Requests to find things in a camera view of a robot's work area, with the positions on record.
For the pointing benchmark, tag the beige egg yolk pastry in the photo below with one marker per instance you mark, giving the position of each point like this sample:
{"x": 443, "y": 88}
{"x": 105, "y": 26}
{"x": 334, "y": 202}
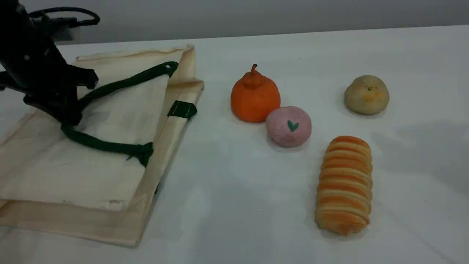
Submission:
{"x": 366, "y": 95}

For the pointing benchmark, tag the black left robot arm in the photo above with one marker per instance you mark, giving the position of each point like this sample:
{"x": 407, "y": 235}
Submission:
{"x": 11, "y": 9}

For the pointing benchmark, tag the orange pear-shaped pastry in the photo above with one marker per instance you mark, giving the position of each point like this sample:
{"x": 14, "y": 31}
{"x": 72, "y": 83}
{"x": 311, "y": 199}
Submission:
{"x": 254, "y": 99}

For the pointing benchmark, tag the pink round pastry green leaf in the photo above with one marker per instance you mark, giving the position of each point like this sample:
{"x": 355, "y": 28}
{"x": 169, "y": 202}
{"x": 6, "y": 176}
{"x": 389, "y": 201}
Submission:
{"x": 285, "y": 130}

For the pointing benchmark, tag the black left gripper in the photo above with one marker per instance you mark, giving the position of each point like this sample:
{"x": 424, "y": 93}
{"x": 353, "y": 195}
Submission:
{"x": 33, "y": 66}

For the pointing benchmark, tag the long striped golden bread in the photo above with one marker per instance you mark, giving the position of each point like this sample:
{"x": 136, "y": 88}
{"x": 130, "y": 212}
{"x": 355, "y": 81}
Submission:
{"x": 344, "y": 187}

